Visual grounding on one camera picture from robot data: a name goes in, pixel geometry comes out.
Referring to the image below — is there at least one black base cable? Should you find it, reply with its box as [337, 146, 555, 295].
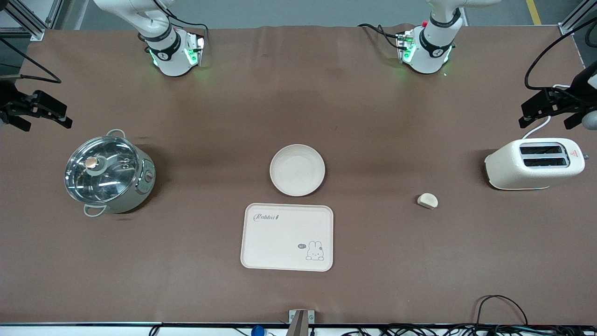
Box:
[154, 0, 209, 40]
[358, 23, 406, 51]

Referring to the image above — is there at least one aluminium frame profile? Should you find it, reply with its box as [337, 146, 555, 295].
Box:
[559, 0, 597, 36]
[0, 0, 63, 42]

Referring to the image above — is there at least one beige rabbit print tray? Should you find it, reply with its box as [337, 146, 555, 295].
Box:
[240, 203, 334, 272]

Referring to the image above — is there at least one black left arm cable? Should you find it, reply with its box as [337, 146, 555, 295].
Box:
[525, 18, 597, 91]

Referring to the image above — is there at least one round beige plate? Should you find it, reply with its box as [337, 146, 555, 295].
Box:
[270, 144, 326, 196]

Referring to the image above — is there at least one glass pot lid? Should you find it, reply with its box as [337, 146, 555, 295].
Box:
[64, 136, 140, 204]

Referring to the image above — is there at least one black left base cable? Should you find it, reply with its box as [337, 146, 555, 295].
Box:
[358, 23, 406, 51]

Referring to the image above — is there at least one black cable bundle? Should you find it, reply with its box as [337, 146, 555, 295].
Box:
[340, 324, 597, 336]

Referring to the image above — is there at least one brown table mat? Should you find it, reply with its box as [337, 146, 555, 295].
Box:
[0, 24, 597, 325]

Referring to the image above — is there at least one cream two-slot toaster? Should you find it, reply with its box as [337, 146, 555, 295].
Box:
[485, 138, 586, 190]

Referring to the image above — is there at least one black looped cable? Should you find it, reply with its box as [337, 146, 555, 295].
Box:
[475, 295, 529, 327]

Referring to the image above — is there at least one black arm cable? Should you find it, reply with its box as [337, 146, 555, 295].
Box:
[0, 36, 62, 84]
[525, 18, 597, 91]

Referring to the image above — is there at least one black right base cable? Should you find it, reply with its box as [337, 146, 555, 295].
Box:
[154, 0, 209, 40]

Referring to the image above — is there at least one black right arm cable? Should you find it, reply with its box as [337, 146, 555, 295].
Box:
[0, 36, 62, 84]

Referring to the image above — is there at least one white toaster power cable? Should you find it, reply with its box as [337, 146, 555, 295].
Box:
[522, 84, 572, 140]

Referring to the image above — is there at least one grey metal camera bracket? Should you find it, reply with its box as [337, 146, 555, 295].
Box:
[289, 309, 315, 336]

